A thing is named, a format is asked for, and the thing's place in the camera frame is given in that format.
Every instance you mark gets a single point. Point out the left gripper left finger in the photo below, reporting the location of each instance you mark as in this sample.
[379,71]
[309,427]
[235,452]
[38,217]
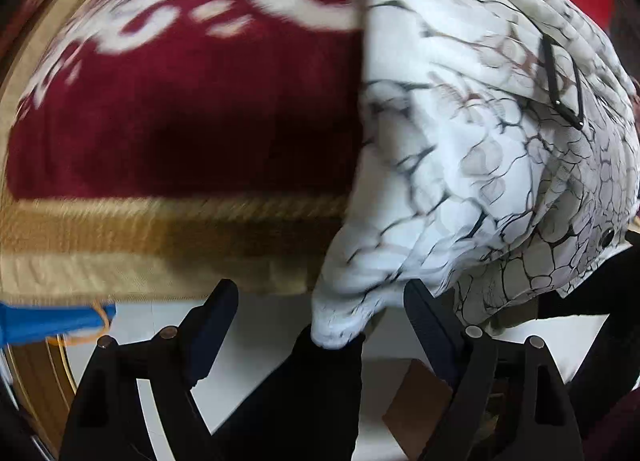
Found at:
[106,420]

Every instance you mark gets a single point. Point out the white crackle-print coat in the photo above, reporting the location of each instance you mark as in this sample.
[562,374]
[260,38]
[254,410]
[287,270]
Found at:
[499,161]

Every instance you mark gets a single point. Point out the floral red plush blanket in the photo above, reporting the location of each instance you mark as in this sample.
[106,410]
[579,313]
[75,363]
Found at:
[150,148]

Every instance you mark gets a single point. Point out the yellow blue toy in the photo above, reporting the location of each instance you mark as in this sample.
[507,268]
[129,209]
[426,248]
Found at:
[22,325]

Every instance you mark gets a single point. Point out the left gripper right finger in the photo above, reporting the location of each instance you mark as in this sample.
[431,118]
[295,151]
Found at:
[508,400]

